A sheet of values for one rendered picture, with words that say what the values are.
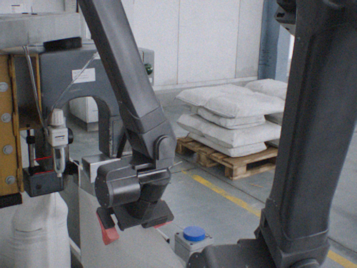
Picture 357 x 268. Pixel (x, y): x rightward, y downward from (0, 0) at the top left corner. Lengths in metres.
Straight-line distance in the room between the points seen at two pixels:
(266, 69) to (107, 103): 6.00
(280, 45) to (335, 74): 6.42
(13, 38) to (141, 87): 0.29
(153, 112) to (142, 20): 5.05
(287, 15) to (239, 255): 0.56
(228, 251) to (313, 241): 0.10
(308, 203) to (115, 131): 0.75
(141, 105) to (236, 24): 5.94
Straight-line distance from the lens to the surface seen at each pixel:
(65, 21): 1.08
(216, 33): 6.45
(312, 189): 0.47
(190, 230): 1.29
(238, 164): 3.82
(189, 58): 6.23
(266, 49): 7.04
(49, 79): 1.07
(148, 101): 0.75
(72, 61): 1.08
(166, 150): 0.77
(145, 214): 0.86
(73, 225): 2.25
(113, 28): 0.71
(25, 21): 0.96
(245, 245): 0.60
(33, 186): 1.12
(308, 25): 0.35
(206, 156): 4.04
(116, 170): 0.77
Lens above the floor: 1.48
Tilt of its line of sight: 17 degrees down
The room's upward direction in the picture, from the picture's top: 2 degrees clockwise
